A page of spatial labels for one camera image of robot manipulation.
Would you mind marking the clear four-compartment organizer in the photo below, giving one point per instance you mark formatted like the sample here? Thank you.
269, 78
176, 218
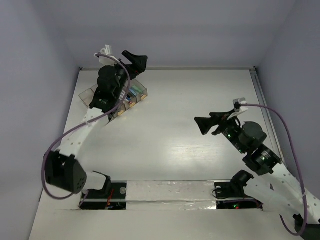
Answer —
88, 95

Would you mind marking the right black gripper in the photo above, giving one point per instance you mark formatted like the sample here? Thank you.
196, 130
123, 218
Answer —
205, 123

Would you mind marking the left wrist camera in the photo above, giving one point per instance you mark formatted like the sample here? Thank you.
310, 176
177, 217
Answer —
107, 50

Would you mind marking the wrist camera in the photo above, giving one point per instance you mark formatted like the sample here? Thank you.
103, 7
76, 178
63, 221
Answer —
107, 50
239, 108

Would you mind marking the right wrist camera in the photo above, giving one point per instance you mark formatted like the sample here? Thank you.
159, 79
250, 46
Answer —
239, 108

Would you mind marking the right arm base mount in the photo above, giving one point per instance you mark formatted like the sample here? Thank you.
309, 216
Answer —
230, 195

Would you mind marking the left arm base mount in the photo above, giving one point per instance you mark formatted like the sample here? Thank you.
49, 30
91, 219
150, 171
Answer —
111, 197

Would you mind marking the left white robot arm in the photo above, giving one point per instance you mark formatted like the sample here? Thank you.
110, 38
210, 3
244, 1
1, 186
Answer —
61, 166

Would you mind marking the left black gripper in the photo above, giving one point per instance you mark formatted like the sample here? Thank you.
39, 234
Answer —
138, 66

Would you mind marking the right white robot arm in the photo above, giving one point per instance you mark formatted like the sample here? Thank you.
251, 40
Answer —
268, 181

